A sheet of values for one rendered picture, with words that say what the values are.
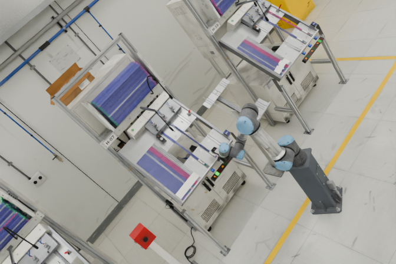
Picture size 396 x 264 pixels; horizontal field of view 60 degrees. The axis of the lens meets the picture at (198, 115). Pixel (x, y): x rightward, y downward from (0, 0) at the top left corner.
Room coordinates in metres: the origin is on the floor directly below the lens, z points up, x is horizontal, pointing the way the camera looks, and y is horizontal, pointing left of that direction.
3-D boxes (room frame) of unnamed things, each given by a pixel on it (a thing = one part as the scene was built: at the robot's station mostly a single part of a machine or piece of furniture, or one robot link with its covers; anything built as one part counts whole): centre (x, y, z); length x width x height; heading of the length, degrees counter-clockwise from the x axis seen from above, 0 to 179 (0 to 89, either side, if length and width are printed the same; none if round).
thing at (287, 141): (1.96, -0.36, 0.72); 0.13 x 0.12 x 0.14; 134
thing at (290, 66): (3.28, -0.98, 0.65); 1.01 x 0.73 x 1.29; 21
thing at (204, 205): (2.94, 0.45, 0.31); 0.70 x 0.65 x 0.62; 111
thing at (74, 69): (3.08, 0.56, 1.82); 0.68 x 0.30 x 0.20; 111
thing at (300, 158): (1.96, -0.37, 0.60); 0.15 x 0.15 x 0.10
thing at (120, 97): (2.84, 0.35, 1.52); 0.51 x 0.13 x 0.27; 111
